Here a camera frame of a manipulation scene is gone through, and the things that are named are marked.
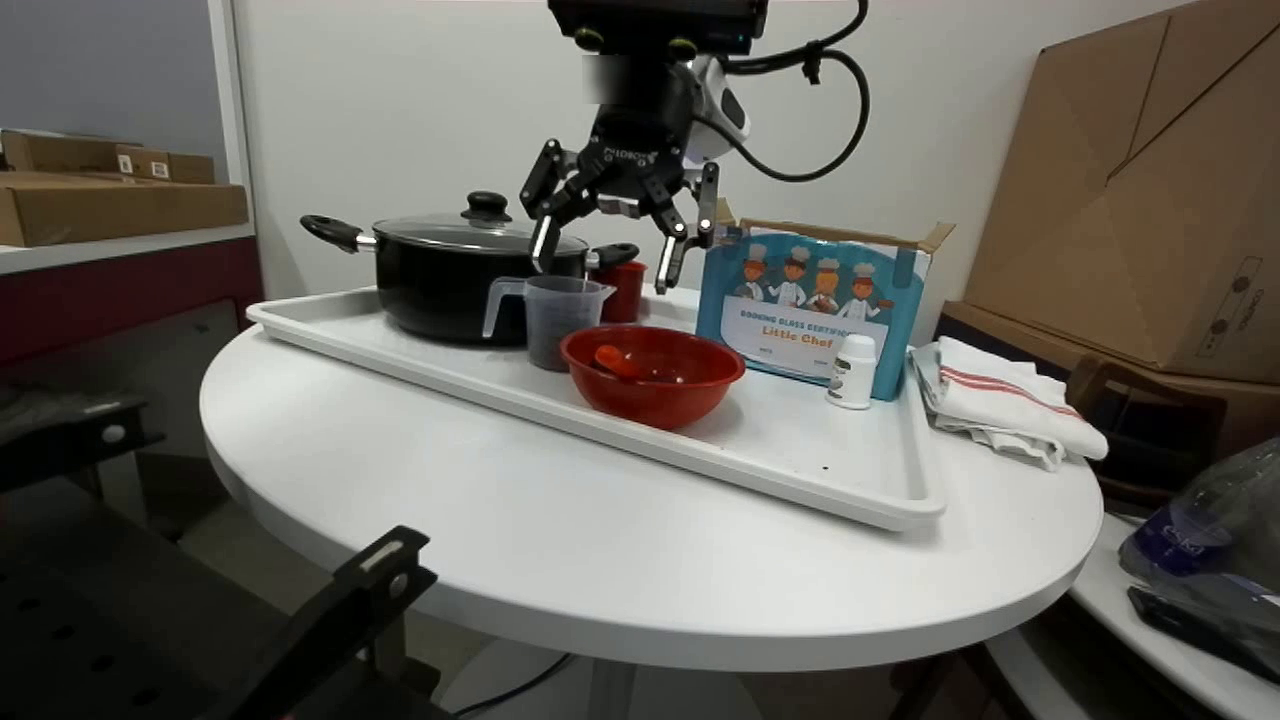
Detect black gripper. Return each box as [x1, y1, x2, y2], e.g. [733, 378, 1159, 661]
[518, 51, 728, 295]

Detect white counter red front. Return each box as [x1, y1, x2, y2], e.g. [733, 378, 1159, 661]
[0, 219, 270, 373]

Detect white plastic tray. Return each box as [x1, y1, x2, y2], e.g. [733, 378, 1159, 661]
[244, 283, 952, 539]

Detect small white bottle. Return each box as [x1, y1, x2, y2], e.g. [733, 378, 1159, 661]
[824, 332, 882, 415]

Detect black metal bracket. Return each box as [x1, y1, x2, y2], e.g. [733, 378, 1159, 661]
[215, 520, 443, 720]
[0, 390, 165, 496]

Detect red plastic bowl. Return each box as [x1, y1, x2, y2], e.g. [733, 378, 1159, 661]
[556, 320, 752, 433]

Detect black camera cable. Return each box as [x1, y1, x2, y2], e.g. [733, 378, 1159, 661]
[705, 0, 873, 183]

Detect glass pot lid black knob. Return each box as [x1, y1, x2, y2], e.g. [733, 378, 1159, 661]
[376, 187, 594, 260]

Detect grey plastic bag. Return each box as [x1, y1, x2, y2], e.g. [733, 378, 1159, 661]
[1117, 435, 1280, 645]

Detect blue toy chef box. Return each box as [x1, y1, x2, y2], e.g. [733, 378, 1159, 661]
[692, 198, 959, 404]

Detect white towel red stripes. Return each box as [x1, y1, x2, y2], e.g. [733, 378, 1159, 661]
[904, 332, 1114, 471]

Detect thin black floor cable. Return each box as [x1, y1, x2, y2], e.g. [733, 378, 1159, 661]
[437, 652, 577, 720]

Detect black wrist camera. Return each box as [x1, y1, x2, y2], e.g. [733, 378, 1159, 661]
[544, 0, 776, 62]

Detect red plastic spoon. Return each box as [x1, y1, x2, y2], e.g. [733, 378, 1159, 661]
[589, 340, 697, 393]

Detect small red cup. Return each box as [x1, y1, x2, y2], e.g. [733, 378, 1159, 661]
[606, 255, 654, 327]

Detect small labelled cardboard box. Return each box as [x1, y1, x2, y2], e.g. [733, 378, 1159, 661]
[0, 127, 223, 187]

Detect large upright cardboard box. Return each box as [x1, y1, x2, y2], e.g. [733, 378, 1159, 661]
[959, 0, 1280, 393]

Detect long flat cardboard box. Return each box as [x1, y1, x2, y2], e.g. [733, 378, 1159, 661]
[0, 175, 252, 251]

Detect black cooking pot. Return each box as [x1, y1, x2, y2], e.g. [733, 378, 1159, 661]
[295, 214, 646, 351]

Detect clear plastic measuring jar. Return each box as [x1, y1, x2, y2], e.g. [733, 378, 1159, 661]
[478, 272, 619, 378]

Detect black work table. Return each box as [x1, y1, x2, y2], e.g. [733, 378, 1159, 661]
[0, 471, 313, 720]

